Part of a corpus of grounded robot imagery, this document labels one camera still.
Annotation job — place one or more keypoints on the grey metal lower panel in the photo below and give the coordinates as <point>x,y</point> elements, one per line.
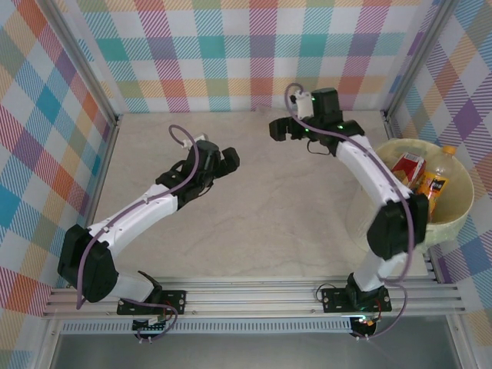
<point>250,351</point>

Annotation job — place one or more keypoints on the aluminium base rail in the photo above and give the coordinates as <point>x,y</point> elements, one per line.
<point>250,296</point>

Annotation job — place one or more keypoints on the pale yellow plastic bin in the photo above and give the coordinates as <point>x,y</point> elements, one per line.
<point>457,200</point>

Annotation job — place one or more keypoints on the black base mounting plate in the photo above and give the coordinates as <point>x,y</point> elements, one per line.
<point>334,300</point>
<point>175,301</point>

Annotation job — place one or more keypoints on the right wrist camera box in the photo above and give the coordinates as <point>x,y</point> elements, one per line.
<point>303,105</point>

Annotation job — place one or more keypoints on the small circuit board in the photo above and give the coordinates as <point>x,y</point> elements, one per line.
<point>148,324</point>
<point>365,323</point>

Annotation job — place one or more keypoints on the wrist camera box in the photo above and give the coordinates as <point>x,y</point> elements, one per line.
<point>303,105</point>
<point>200,138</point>

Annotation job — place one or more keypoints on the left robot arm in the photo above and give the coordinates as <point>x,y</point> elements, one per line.
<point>130,215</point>

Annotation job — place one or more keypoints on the aluminium frame leg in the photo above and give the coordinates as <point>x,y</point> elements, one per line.
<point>459,342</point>
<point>46,346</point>

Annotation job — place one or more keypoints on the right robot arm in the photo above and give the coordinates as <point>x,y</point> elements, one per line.
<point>396,227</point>

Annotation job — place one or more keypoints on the orange yellow label bottle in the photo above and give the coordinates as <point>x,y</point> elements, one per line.
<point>432,186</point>

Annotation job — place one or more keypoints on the aluminium corner post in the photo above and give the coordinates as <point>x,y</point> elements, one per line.
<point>417,57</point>
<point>82,65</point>

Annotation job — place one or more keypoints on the red label plastic bottle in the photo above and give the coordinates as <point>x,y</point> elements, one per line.
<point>407,167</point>

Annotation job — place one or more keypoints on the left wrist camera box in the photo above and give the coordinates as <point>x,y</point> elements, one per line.
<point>200,138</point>

